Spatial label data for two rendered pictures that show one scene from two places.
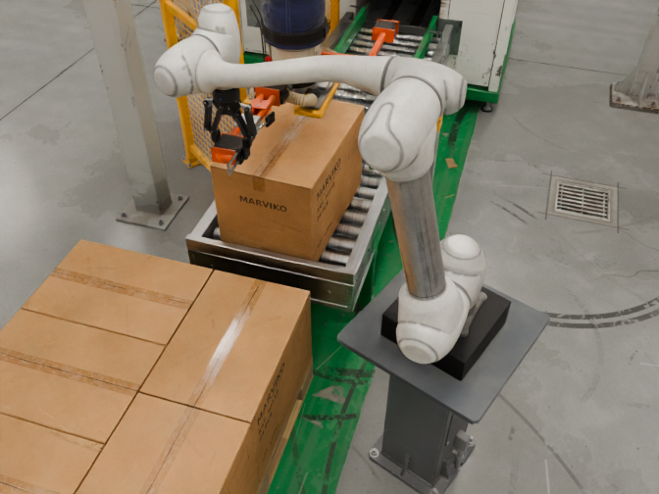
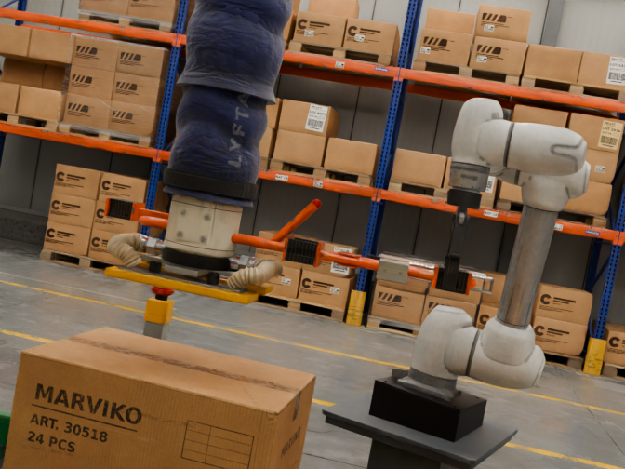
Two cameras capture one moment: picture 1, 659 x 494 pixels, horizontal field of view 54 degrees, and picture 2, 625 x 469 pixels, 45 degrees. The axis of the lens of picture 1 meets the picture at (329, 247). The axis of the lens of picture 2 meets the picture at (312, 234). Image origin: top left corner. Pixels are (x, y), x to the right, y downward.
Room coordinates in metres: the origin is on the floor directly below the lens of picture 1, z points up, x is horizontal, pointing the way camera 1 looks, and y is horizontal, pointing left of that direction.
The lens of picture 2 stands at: (2.19, 1.97, 1.40)
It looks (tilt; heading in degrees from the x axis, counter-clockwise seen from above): 3 degrees down; 261
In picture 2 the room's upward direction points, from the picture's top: 10 degrees clockwise
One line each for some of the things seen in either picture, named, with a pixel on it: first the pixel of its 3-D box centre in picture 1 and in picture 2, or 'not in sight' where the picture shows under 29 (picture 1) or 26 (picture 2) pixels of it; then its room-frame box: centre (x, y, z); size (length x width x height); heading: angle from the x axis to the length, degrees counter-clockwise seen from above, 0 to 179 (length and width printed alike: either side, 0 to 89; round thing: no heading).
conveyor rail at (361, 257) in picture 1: (410, 133); not in sight; (2.87, -0.42, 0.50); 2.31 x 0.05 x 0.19; 163
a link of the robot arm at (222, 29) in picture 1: (216, 37); (483, 132); (1.58, 0.29, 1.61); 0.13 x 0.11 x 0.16; 154
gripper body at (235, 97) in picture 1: (227, 98); (461, 209); (1.59, 0.28, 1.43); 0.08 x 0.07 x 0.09; 73
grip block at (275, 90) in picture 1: (271, 90); (303, 250); (1.92, 0.19, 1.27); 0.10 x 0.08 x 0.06; 74
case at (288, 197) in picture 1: (293, 174); (166, 444); (2.16, 0.15, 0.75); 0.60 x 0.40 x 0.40; 160
